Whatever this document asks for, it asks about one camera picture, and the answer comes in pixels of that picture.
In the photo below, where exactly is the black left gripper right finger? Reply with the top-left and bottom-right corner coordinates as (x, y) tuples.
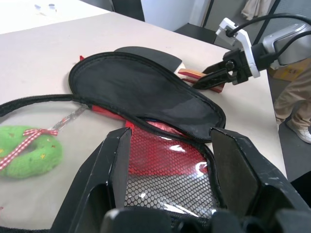
(209, 127), (311, 233)

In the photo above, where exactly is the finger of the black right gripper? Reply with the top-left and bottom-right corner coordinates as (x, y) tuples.
(193, 68), (232, 91)
(202, 60), (228, 75)

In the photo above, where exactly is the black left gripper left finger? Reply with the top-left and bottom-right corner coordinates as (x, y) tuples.
(50, 127), (133, 233)

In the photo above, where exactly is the table tennis paddle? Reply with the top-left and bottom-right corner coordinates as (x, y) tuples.
(113, 46), (224, 95)

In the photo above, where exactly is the black low cabinet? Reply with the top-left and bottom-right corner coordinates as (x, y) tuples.
(174, 23), (217, 46)

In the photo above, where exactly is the brown cardboard box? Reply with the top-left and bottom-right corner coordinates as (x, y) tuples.
(268, 59), (305, 81)

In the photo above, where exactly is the green plush wreath with ribbon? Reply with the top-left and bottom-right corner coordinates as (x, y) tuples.
(0, 125), (63, 180)

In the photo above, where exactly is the beige hanging cloth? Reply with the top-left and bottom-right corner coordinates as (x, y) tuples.
(240, 0), (271, 20)

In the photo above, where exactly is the person in khaki trousers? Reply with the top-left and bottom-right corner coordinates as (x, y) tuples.
(274, 58), (311, 144)

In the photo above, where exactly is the black zippered mesh pouch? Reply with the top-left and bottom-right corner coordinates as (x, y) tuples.
(0, 51), (226, 233)

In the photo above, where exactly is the dark chair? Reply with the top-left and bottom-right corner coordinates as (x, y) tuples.
(111, 0), (146, 23)

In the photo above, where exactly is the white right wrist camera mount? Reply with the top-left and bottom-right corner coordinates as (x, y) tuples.
(215, 18), (261, 78)

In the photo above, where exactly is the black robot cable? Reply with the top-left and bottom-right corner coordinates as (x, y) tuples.
(225, 13), (311, 37)
(259, 30), (311, 61)

